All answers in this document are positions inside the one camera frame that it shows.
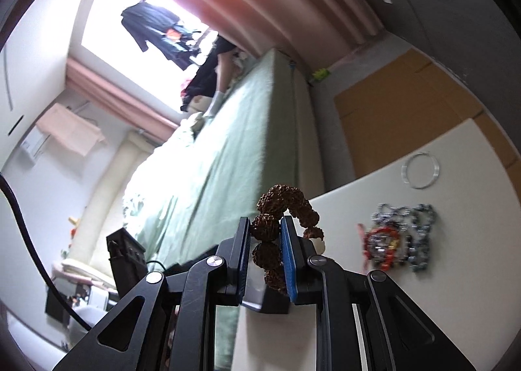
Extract red bead bracelet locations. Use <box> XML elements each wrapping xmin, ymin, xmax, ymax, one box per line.
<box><xmin>358</xmin><ymin>224</ymin><xmax>403</xmax><ymax>271</ymax></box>

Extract narrow pink curtain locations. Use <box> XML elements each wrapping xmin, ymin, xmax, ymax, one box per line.
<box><xmin>65</xmin><ymin>57</ymin><xmax>182</xmax><ymax>144</ymax></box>

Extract black cable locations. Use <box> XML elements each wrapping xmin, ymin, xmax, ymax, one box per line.
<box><xmin>0</xmin><ymin>172</ymin><xmax>93</xmax><ymax>332</ymax></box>

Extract silver link chain bracelet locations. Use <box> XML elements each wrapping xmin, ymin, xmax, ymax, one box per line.
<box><xmin>372</xmin><ymin>203</ymin><xmax>411</xmax><ymax>231</ymax></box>

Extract hanging dark clothes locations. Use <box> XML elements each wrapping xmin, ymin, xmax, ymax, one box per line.
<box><xmin>121</xmin><ymin>1</ymin><xmax>206</xmax><ymax>71</ymax></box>

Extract white air conditioner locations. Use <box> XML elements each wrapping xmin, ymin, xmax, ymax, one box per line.
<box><xmin>20</xmin><ymin>130</ymin><xmax>51</xmax><ymax>168</ymax></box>

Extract black jewelry box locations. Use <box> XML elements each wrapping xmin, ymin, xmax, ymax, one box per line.
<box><xmin>243</xmin><ymin>285</ymin><xmax>303</xmax><ymax>315</ymax></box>

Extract clear glass bangle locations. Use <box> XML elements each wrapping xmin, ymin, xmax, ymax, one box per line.
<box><xmin>401</xmin><ymin>151</ymin><xmax>441</xmax><ymax>190</ymax></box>

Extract bed with green blanket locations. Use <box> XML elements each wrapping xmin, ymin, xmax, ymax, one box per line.
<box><xmin>122</xmin><ymin>48</ymin><xmax>328</xmax><ymax>371</ymax></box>

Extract brown cardboard sheet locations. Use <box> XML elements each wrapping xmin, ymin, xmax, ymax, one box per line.
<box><xmin>334</xmin><ymin>48</ymin><xmax>521</xmax><ymax>181</ymax></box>

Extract brown seed bead bracelet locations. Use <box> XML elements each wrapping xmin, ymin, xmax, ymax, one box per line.
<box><xmin>250</xmin><ymin>185</ymin><xmax>327</xmax><ymax>295</ymax></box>

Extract cream padded column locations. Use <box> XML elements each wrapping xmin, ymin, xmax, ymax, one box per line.
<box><xmin>67</xmin><ymin>130</ymin><xmax>153</xmax><ymax>272</ymax></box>

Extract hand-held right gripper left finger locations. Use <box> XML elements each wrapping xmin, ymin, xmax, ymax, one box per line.
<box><xmin>53</xmin><ymin>216</ymin><xmax>251</xmax><ymax>371</ymax></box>

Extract pink cloth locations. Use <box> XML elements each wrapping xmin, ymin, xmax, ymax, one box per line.
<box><xmin>36</xmin><ymin>103</ymin><xmax>107</xmax><ymax>157</ymax></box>

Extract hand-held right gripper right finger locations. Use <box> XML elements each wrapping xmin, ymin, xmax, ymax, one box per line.
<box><xmin>280</xmin><ymin>215</ymin><xmax>477</xmax><ymax>371</ymax></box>

